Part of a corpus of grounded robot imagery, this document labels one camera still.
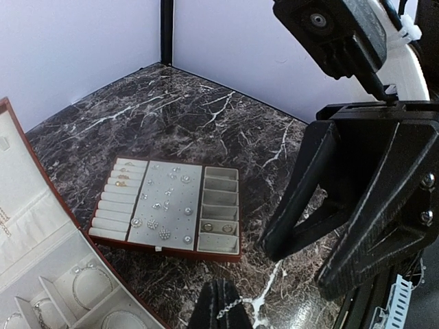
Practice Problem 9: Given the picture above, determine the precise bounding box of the silver chain cuff bracelet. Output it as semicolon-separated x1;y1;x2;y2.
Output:
32;297;52;329

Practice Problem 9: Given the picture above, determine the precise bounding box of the white slotted cable duct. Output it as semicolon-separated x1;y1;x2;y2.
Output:
369;274;413;329

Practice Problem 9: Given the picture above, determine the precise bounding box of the brown ring earring tray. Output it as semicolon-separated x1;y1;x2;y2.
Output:
87;156;242;263

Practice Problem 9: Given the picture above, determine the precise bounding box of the thin silver chain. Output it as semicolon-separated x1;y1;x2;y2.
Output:
216;297;245;319

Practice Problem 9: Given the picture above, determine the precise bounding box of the brown wooden jewelry box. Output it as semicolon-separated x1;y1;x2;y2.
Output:
1;98;165;328

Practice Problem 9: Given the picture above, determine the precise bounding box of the silver wrap bangle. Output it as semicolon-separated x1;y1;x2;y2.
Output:
101;310;147;329

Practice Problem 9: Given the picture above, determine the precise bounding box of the black right frame post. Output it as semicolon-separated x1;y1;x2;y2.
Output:
160;0;174;66

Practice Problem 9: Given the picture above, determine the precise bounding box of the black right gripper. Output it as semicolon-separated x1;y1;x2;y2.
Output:
261;102;438;300

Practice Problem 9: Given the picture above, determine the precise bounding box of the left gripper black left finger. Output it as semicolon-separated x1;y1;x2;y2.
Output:
187;280;220;329

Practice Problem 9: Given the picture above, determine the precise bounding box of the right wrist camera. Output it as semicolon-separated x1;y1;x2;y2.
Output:
273;1;430;102

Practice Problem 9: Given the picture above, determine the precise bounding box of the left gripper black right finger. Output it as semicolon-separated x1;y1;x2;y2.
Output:
217;279;252;329

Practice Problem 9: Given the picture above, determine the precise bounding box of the silver beaded bangle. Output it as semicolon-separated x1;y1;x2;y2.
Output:
72;267;114;310

